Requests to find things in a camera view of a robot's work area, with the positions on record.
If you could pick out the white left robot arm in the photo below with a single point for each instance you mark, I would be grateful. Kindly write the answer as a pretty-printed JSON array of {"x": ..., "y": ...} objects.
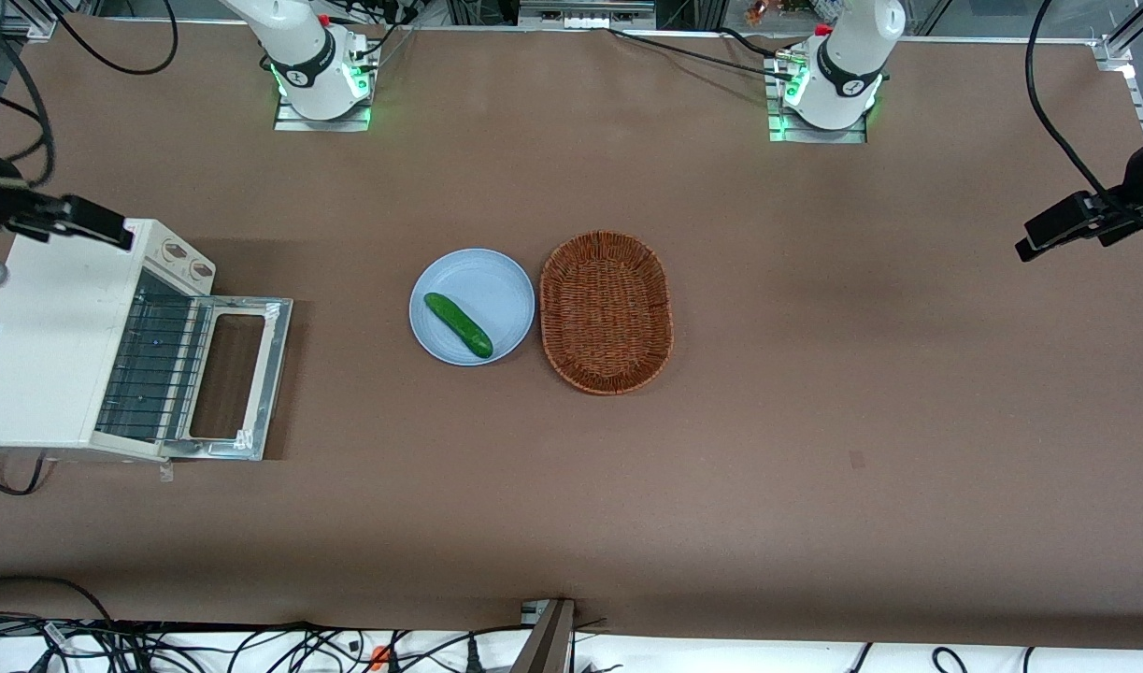
[{"x": 847, "y": 75}]

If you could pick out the beige oven knob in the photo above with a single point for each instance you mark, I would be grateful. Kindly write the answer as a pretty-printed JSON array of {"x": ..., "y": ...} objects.
[
  {"x": 200, "y": 269},
  {"x": 174, "y": 250}
]

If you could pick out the white toaster oven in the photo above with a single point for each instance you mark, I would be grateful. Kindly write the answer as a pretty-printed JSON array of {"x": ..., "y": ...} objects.
[{"x": 48, "y": 346}]

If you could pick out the green cucumber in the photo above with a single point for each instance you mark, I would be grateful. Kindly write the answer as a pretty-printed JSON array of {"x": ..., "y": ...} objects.
[{"x": 459, "y": 325}]

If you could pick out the light blue plate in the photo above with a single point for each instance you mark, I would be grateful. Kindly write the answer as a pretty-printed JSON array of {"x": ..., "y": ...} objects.
[{"x": 496, "y": 290}]

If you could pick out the brown wicker basket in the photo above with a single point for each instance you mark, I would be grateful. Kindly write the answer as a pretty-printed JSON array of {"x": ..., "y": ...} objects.
[{"x": 607, "y": 313}]

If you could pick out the grey power strip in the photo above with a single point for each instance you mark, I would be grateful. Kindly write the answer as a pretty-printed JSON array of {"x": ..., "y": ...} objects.
[{"x": 585, "y": 17}]

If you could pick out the aluminium frame profile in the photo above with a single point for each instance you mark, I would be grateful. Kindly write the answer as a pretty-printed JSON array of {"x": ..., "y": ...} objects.
[
  {"x": 1118, "y": 51},
  {"x": 38, "y": 23}
]

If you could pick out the grey camera stand post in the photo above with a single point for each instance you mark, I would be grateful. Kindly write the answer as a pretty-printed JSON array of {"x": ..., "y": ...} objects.
[{"x": 548, "y": 645}]

